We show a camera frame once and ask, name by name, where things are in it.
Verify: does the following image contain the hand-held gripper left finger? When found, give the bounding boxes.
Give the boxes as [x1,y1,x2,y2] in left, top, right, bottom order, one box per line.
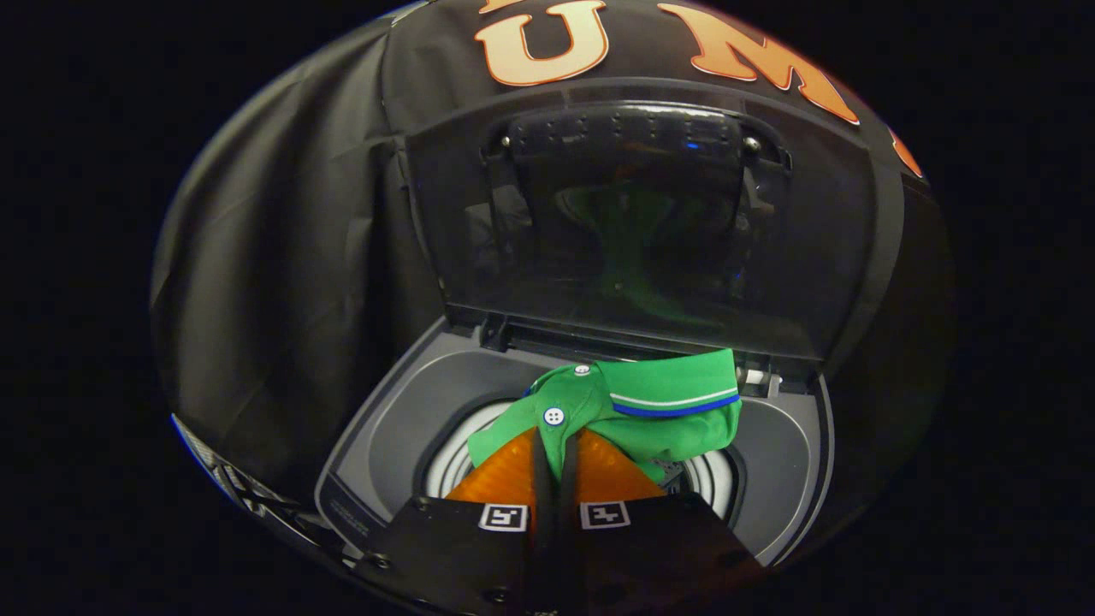
[351,426,558,616]

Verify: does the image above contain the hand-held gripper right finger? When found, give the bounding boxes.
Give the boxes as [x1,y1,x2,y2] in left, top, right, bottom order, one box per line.
[556,426,768,616]

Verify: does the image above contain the green polo shirt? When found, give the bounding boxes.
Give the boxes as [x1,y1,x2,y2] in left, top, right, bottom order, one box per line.
[467,347,743,485]

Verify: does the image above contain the grey washing machine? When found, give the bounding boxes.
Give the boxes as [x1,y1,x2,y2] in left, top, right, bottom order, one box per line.
[314,318,836,572]

